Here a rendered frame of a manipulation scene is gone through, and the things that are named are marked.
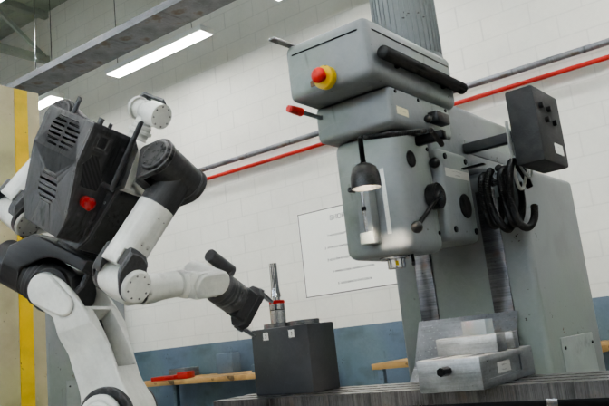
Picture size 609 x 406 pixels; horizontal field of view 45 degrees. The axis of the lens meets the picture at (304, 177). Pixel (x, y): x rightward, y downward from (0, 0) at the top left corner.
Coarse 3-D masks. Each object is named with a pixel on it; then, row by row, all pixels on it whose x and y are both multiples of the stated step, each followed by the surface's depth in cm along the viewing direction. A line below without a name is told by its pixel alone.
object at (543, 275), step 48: (528, 192) 217; (480, 240) 218; (528, 240) 210; (576, 240) 243; (432, 288) 225; (480, 288) 216; (528, 288) 208; (576, 288) 233; (528, 336) 206; (576, 336) 221
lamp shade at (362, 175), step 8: (360, 168) 171; (368, 168) 171; (376, 168) 173; (352, 176) 172; (360, 176) 170; (368, 176) 170; (376, 176) 171; (352, 184) 172; (360, 184) 170; (368, 184) 170; (376, 184) 170
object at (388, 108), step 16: (368, 96) 188; (384, 96) 185; (400, 96) 188; (320, 112) 197; (336, 112) 194; (352, 112) 191; (368, 112) 188; (384, 112) 185; (400, 112) 186; (416, 112) 194; (320, 128) 197; (336, 128) 193; (352, 128) 190; (368, 128) 188; (384, 128) 188; (400, 128) 190; (416, 128) 193; (448, 128) 208; (336, 144) 199
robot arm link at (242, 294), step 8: (240, 288) 192; (248, 288) 198; (256, 288) 201; (240, 296) 192; (248, 296) 197; (256, 296) 199; (264, 296) 201; (232, 304) 191; (240, 304) 193; (248, 304) 197; (256, 304) 199; (232, 312) 194; (240, 312) 196; (248, 312) 198; (232, 320) 200; (240, 320) 197; (248, 320) 198; (240, 328) 198
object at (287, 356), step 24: (264, 336) 213; (288, 336) 207; (312, 336) 204; (264, 360) 212; (288, 360) 206; (312, 360) 202; (336, 360) 210; (264, 384) 211; (288, 384) 205; (312, 384) 200; (336, 384) 207
